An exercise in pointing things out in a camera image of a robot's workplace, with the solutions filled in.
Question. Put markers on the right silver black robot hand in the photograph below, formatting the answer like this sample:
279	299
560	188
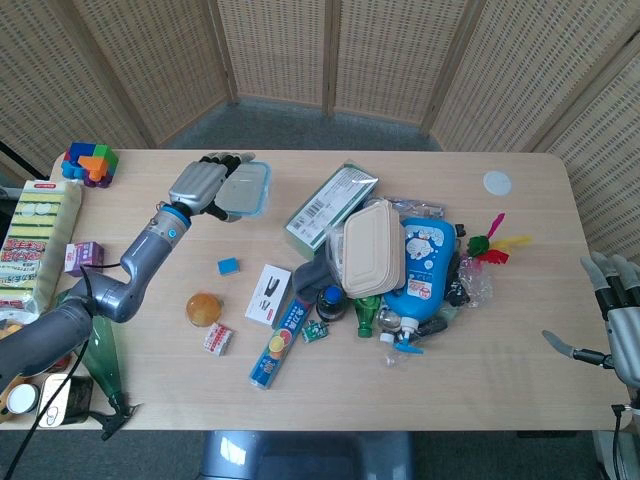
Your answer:
625	340

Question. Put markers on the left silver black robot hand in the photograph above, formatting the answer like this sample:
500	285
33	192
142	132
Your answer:
197	187

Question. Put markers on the clear container with blue lid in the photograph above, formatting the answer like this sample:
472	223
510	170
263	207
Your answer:
247	190

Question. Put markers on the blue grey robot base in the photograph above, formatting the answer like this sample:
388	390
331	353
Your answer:
300	455

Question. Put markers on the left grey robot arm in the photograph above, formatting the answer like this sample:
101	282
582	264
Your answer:
145	250

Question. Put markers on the green white barcode box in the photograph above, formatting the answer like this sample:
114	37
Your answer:
325	210

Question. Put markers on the white stapler box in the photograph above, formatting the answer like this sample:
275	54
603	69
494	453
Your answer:
267	297

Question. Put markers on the small purple carton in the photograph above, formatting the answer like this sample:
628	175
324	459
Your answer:
85	257

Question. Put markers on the blue cling film box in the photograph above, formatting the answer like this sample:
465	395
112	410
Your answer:
280	345

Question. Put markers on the beige clamshell container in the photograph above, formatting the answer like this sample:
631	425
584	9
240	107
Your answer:
370	250

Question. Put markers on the small blue white eraser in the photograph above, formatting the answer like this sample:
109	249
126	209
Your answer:
228	267

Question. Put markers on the colourful block puzzle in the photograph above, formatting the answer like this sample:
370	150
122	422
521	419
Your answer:
95	160

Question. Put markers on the orange jelly cup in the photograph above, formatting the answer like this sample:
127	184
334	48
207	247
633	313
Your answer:
204	310

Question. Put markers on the grey cloth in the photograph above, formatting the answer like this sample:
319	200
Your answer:
307	280

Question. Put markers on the white red snack packet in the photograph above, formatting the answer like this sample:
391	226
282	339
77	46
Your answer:
219	340

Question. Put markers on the woven wooden folding screen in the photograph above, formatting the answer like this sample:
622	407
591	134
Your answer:
280	50

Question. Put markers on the yellow green sponge pack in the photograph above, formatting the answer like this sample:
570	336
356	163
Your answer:
35	235

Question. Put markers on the green red yellow feather shuttlecock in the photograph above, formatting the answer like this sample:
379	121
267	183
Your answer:
480	244

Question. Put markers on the black plastic item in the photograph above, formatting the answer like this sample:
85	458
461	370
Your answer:
430	326
456	290

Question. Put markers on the black round jar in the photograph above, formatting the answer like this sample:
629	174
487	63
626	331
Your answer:
330	305

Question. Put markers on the small green candy packet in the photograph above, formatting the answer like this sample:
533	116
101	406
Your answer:
315	332

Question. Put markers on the dark green bottle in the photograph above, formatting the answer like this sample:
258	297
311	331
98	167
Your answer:
102	360

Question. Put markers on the white round disc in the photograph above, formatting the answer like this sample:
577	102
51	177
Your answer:
498	182

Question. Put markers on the green soda bottle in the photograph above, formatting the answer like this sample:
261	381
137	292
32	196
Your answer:
366	312

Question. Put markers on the blue cartoon pump bottle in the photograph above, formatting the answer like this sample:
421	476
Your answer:
425	265

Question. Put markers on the clear bottle with white cap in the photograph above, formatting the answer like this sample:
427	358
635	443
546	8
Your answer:
390	322

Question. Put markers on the bag of orange snacks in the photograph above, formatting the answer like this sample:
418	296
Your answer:
10	330

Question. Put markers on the black clamp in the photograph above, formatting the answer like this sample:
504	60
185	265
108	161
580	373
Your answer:
112	420

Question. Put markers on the jar with white lid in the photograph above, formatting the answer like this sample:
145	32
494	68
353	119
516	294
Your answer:
22	400

